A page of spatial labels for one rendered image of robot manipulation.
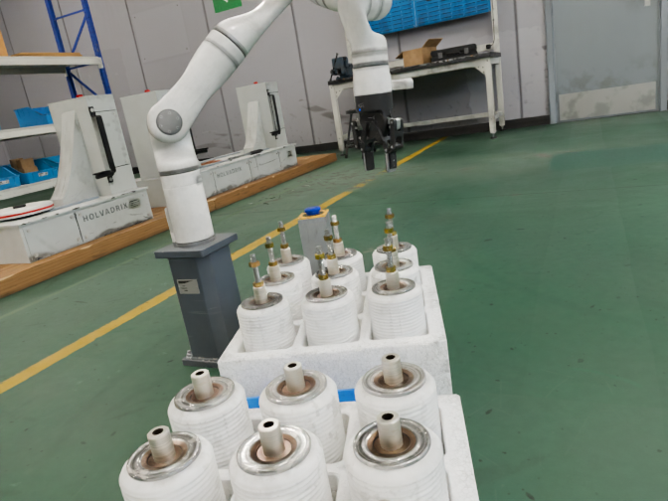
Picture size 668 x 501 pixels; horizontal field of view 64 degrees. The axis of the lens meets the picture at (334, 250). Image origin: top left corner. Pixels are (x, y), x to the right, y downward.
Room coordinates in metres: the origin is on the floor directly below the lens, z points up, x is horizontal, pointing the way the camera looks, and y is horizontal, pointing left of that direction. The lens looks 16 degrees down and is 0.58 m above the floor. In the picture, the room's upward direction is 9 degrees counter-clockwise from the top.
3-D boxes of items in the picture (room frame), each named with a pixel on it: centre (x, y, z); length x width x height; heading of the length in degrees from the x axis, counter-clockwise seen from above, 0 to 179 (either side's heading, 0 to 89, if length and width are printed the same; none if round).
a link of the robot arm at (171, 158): (1.27, 0.33, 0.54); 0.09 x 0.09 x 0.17; 18
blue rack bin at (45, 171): (5.61, 2.98, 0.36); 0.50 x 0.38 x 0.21; 64
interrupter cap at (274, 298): (0.90, 0.14, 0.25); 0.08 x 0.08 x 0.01
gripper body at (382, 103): (1.10, -0.13, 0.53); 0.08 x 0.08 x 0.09
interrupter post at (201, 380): (0.60, 0.19, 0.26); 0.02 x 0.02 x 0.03
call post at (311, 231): (1.30, 0.04, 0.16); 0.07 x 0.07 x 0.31; 81
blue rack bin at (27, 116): (6.01, 2.80, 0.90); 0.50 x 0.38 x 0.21; 62
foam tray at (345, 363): (1.00, 0.01, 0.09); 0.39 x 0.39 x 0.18; 81
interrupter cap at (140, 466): (0.48, 0.21, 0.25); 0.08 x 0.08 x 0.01
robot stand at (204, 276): (1.26, 0.33, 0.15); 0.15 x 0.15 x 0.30; 63
